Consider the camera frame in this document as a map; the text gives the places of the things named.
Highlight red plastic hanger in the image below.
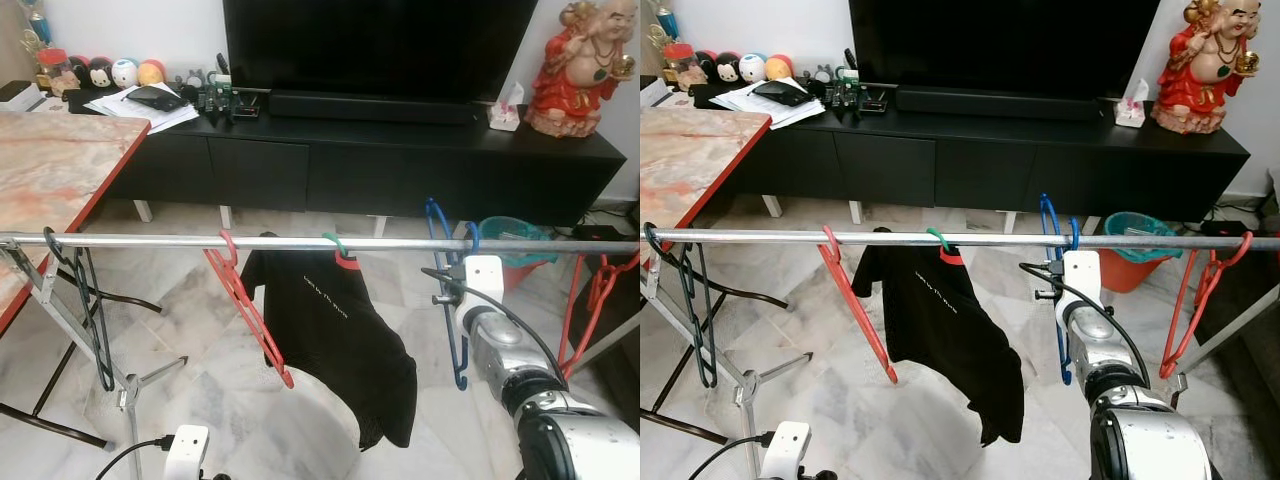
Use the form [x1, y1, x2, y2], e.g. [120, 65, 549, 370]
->
[818, 225, 899, 384]
[556, 250, 640, 381]
[1158, 232, 1256, 381]
[203, 230, 296, 389]

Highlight black soundbar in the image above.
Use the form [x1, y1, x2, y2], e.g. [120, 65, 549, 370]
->
[268, 90, 481, 126]
[895, 85, 1106, 121]

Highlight red Buddha statue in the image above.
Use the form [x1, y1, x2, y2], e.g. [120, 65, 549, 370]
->
[1150, 0, 1263, 135]
[525, 0, 639, 139]

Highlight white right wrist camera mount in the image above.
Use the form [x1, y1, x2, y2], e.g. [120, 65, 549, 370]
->
[1058, 250, 1103, 331]
[462, 255, 506, 336]

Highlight marble top folding table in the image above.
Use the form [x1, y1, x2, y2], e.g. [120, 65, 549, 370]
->
[640, 105, 773, 446]
[0, 110, 161, 451]

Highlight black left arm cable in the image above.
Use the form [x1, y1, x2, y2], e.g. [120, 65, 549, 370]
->
[95, 435, 176, 480]
[688, 432, 773, 480]

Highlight blue plastic hanger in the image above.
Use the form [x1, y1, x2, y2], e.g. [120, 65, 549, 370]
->
[1038, 193, 1083, 386]
[424, 197, 483, 391]

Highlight black printed t-shirt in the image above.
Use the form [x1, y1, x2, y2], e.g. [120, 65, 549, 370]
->
[240, 245, 419, 451]
[852, 240, 1026, 448]

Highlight black plastic hanger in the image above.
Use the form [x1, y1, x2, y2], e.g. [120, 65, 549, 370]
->
[42, 228, 116, 393]
[645, 222, 719, 389]

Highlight black electronic device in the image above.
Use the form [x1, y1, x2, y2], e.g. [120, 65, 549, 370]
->
[190, 52, 265, 123]
[818, 48, 891, 116]

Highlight black television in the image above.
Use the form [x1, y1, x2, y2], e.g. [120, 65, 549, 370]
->
[222, 0, 541, 104]
[848, 0, 1163, 99]

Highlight white papers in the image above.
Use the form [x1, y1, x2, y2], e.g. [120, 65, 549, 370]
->
[84, 85, 201, 135]
[715, 80, 829, 131]

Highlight black TV cabinet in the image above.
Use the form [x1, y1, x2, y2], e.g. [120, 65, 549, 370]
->
[105, 95, 628, 229]
[700, 90, 1251, 216]

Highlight silver metal clothes rack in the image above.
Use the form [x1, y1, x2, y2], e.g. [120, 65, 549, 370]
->
[640, 228, 1280, 480]
[0, 232, 640, 480]

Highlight orange bin teal liner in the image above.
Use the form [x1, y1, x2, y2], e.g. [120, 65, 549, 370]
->
[478, 216, 561, 291]
[1098, 211, 1183, 294]

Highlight white tissue box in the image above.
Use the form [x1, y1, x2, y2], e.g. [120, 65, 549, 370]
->
[487, 82, 525, 133]
[1113, 78, 1149, 128]

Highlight dark suede sofa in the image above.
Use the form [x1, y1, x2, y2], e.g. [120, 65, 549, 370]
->
[1195, 240, 1280, 346]

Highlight small trophy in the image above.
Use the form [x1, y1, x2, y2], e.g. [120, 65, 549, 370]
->
[18, 0, 53, 56]
[648, 0, 681, 51]

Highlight black wallet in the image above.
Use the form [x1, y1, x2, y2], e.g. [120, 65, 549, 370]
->
[124, 85, 191, 113]
[750, 80, 816, 108]

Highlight red lid jar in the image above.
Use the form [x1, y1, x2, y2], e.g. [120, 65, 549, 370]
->
[36, 48, 71, 96]
[662, 43, 698, 93]

